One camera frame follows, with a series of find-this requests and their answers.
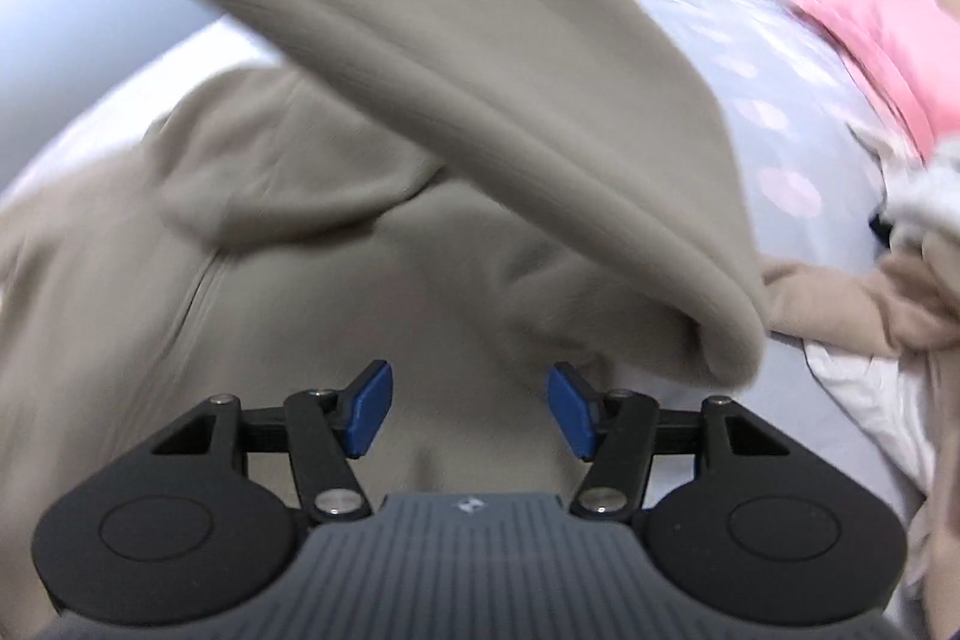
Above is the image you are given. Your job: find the white grey garment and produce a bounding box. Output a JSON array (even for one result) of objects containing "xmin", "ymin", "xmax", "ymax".
[{"xmin": 870, "ymin": 137, "xmax": 960, "ymax": 251}]

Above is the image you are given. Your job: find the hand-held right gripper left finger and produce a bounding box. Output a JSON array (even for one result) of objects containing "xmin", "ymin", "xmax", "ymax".
[{"xmin": 154, "ymin": 359, "xmax": 395, "ymax": 525}]

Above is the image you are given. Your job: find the grey pink-dotted bed cover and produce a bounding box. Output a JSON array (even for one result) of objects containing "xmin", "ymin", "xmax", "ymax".
[{"xmin": 0, "ymin": 0, "xmax": 938, "ymax": 536}]

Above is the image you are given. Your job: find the white cloth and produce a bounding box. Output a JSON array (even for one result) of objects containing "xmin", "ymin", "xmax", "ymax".
[{"xmin": 802, "ymin": 336, "xmax": 938, "ymax": 506}]

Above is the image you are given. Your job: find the tan garment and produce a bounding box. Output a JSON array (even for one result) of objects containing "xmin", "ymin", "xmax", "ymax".
[{"xmin": 757, "ymin": 227, "xmax": 960, "ymax": 618}]

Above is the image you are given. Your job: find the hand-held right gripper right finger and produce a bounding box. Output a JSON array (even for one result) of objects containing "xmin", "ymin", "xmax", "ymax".
[{"xmin": 546, "ymin": 362, "xmax": 792, "ymax": 525}]

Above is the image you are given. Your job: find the beige fleece hoodie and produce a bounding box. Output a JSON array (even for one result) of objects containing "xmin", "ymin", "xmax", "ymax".
[{"xmin": 0, "ymin": 0, "xmax": 767, "ymax": 640}]

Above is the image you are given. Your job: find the pink garment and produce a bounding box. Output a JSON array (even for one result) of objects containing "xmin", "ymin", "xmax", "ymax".
[{"xmin": 772, "ymin": 0, "xmax": 960, "ymax": 157}]

